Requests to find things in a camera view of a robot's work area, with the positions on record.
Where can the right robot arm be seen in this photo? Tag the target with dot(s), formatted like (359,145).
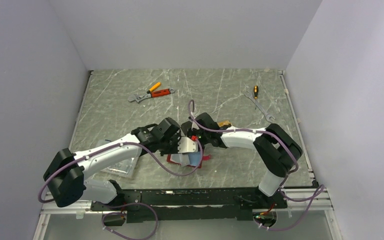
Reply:
(278,151)

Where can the clear plastic screw box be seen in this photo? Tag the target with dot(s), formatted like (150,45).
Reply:
(124,168)

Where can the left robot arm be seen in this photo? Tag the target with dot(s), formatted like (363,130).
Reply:
(69,176)

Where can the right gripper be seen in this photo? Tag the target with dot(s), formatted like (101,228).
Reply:
(192,131)

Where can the silver credit card stack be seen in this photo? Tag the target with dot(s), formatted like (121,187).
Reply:
(192,159)

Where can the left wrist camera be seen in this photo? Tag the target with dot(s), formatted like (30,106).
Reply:
(186,145)

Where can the aluminium frame rail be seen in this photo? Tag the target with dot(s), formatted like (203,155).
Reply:
(298,199)

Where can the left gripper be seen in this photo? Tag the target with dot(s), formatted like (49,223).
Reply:
(176,137)

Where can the silver open end wrench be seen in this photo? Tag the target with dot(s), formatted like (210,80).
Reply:
(270,118)

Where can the red handled adjustable wrench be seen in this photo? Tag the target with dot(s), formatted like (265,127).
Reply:
(154,94)

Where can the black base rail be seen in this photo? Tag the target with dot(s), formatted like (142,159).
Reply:
(238,203)

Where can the red leather card holder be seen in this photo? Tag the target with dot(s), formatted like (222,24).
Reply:
(204,158)

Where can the orange black screwdriver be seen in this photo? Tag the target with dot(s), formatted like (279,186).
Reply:
(255,92)

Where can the orange handled pliers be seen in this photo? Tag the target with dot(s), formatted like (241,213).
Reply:
(153,88)

